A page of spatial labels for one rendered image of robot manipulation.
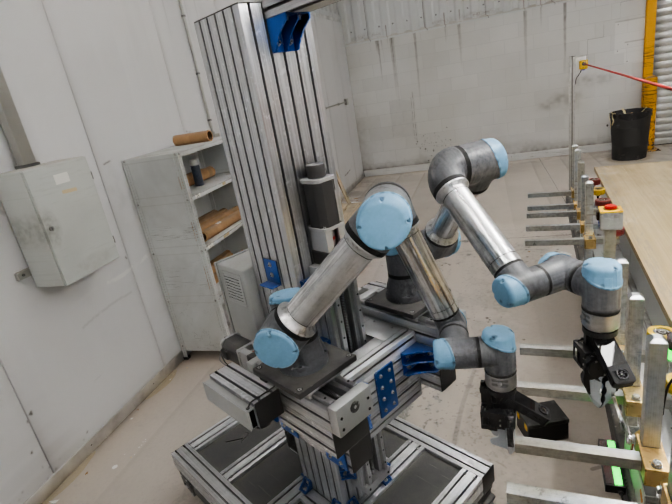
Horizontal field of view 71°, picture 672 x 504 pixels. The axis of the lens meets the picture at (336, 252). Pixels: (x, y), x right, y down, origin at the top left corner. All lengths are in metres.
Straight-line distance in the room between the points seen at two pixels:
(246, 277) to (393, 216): 0.82
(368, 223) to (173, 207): 2.45
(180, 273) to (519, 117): 6.91
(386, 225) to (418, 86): 8.09
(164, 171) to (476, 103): 6.65
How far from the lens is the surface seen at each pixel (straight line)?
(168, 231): 3.42
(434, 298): 1.23
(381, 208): 0.99
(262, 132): 1.41
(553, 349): 1.78
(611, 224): 1.90
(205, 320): 3.59
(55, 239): 2.75
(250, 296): 1.71
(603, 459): 1.38
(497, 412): 1.29
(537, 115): 9.07
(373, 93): 9.17
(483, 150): 1.34
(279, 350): 1.17
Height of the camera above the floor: 1.78
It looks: 19 degrees down
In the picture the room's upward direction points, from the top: 10 degrees counter-clockwise
